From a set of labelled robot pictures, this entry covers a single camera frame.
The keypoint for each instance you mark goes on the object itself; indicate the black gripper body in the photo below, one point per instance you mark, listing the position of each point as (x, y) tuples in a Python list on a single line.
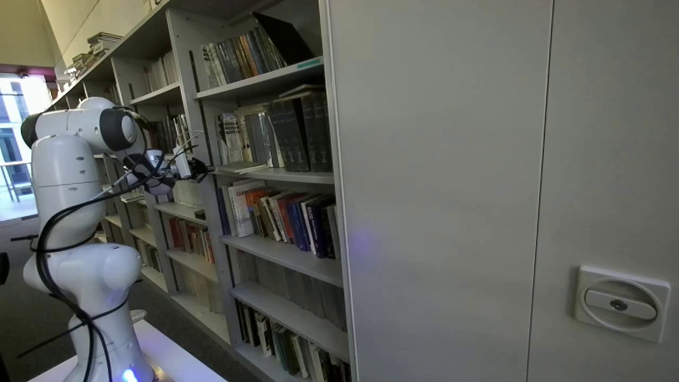
[(198, 170)]

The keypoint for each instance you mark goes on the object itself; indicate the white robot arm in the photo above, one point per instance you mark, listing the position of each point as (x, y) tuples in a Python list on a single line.
[(66, 176)]

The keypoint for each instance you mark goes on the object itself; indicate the white hardcover book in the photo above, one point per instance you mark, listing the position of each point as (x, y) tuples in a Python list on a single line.
[(243, 211)]

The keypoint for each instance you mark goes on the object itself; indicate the grey Machine Intelligence book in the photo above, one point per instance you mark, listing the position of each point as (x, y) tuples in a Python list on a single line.
[(253, 141), (261, 139), (271, 139), (288, 136)]

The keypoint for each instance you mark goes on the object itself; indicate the dark red book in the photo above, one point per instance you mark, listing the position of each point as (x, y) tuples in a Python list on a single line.
[(176, 236)]

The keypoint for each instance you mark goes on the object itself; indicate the green plastic-covered book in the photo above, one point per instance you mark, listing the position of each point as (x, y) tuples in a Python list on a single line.
[(279, 139)]

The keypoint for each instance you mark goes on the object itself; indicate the red-orange book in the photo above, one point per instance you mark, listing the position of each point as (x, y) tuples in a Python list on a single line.
[(285, 220)]

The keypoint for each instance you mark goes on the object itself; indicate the orange-brown book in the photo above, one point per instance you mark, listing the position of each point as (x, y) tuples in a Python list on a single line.
[(243, 55)]

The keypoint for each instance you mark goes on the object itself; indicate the dark blue book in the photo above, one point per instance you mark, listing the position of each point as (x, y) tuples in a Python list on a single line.
[(256, 330)]

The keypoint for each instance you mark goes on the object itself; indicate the cream volume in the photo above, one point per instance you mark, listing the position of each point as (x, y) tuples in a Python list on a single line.
[(188, 194)]

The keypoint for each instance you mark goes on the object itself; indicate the white printed paperback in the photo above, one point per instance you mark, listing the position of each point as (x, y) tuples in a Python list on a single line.
[(232, 141), (223, 141)]

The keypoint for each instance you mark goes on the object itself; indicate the white magazines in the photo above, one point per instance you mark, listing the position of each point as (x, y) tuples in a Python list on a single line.
[(207, 67)]

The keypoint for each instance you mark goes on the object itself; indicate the grey journal volume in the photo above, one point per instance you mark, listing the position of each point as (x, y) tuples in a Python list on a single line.
[(280, 285), (261, 278), (247, 274)]

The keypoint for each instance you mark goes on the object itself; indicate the thin pale green booklet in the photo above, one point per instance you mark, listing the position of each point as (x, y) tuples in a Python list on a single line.
[(297, 93)]

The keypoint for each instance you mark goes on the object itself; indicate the stack of papers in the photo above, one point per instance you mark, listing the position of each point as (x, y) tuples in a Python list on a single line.
[(104, 43)]

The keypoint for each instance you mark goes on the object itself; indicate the bright window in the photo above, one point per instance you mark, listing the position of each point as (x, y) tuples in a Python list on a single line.
[(11, 141)]

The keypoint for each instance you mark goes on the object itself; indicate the white table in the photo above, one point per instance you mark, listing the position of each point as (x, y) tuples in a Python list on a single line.
[(183, 361)]

